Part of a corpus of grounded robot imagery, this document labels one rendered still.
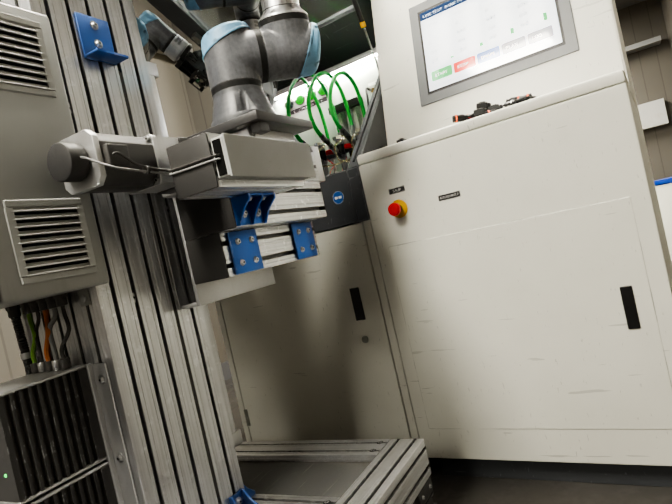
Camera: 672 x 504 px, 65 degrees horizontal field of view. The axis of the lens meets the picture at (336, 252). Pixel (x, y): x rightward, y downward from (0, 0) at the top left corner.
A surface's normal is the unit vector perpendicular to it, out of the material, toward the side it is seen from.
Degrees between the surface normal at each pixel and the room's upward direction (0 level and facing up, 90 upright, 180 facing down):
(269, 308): 90
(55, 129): 90
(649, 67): 90
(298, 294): 90
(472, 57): 76
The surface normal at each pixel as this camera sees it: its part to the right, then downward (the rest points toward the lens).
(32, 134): 0.86, -0.18
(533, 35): -0.56, -0.11
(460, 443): -0.52, 0.13
